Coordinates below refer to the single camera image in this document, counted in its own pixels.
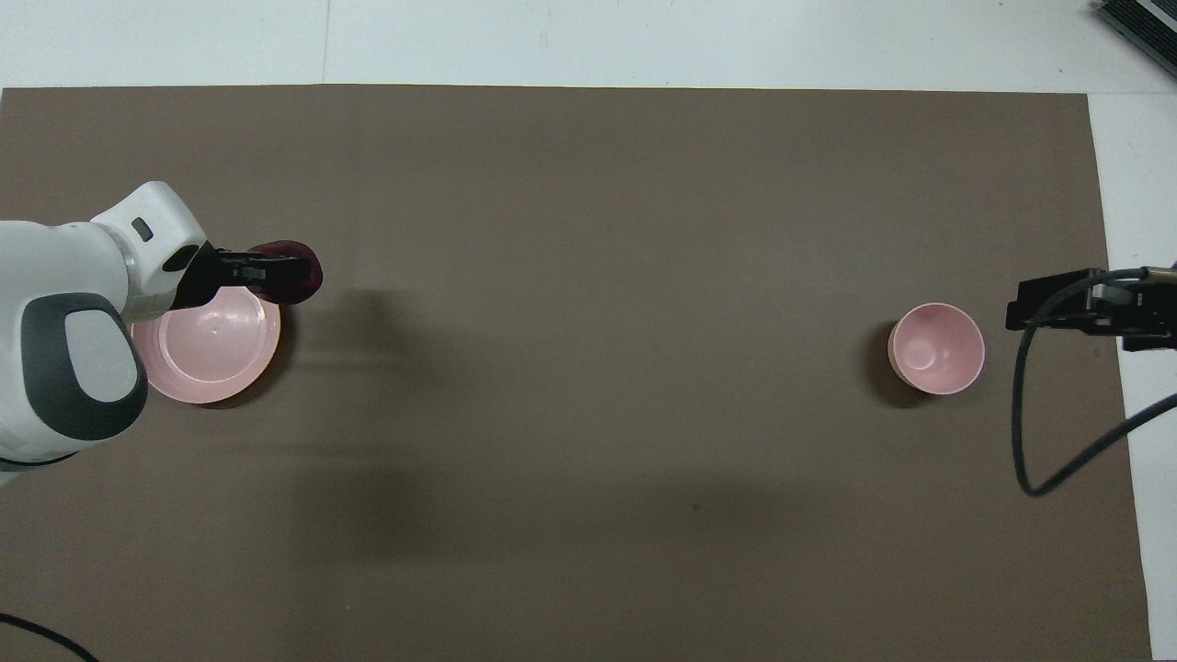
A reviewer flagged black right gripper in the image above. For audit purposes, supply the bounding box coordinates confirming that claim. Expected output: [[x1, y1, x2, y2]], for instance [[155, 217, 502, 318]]
[[1005, 265, 1177, 352]]

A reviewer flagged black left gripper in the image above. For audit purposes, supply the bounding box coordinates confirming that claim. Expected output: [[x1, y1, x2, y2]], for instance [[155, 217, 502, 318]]
[[175, 243, 314, 310]]

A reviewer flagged dark red apple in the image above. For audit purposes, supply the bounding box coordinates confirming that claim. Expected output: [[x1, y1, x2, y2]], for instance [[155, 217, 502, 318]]
[[246, 240, 324, 306]]

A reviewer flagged pink plate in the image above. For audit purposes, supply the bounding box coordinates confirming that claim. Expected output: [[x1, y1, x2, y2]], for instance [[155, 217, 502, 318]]
[[131, 285, 282, 405]]

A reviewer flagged pink bowl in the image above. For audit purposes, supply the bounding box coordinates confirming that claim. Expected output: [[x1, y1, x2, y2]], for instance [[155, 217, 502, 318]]
[[887, 302, 986, 396]]

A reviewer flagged dark grey ribbed device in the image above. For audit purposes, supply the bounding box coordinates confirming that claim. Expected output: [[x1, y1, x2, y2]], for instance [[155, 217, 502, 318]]
[[1092, 0, 1177, 65]]

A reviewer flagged brown table mat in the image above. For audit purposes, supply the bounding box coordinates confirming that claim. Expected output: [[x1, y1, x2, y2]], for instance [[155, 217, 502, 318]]
[[0, 85, 1155, 662]]

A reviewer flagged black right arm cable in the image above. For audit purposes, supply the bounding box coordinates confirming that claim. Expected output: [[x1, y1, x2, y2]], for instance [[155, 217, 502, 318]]
[[1011, 267, 1177, 498]]

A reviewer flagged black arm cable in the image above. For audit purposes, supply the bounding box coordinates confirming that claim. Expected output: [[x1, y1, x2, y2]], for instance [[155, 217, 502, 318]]
[[0, 612, 99, 662], [1011, 267, 1177, 498]]

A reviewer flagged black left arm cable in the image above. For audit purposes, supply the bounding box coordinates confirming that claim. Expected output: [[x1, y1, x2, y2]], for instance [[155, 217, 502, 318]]
[[0, 612, 99, 662]]

